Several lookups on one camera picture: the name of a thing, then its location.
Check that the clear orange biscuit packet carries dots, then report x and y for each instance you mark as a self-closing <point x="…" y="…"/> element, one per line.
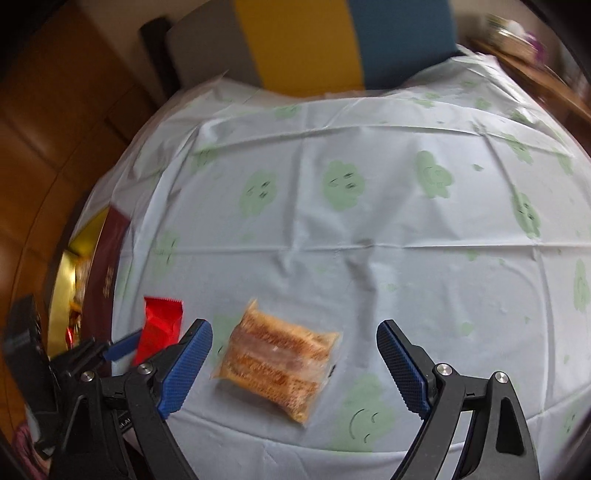
<point x="272" y="360"/>

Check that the small purple box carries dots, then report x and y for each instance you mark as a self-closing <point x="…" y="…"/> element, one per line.
<point x="536" y="46"/>

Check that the wooden side desk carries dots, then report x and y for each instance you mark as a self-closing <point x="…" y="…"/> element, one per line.
<point x="545" y="78"/>

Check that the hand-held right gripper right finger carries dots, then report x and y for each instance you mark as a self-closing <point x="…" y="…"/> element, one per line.
<point x="399" y="364"/>

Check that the gold tin box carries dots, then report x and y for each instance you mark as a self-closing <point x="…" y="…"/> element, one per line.
<point x="104" y="277"/>

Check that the grey yellow blue chair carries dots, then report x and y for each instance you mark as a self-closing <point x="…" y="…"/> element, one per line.
<point x="295" y="41"/>

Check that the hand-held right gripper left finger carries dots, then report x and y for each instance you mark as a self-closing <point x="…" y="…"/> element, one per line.
<point x="184" y="364"/>

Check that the patterned tissue box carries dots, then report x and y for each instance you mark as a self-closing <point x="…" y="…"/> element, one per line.
<point x="508" y="37"/>

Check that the white green-flowered tablecloth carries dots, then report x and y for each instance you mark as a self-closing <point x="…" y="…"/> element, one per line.
<point x="369" y="230"/>

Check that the wooden wardrobe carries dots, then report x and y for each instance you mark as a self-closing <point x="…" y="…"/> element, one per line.
<point x="55" y="115"/>

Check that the large red snack packet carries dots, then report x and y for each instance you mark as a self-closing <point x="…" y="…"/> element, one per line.
<point x="159" y="323"/>

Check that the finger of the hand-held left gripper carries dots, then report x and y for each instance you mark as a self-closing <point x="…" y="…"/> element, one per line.
<point x="121" y="346"/>
<point x="81" y="353"/>

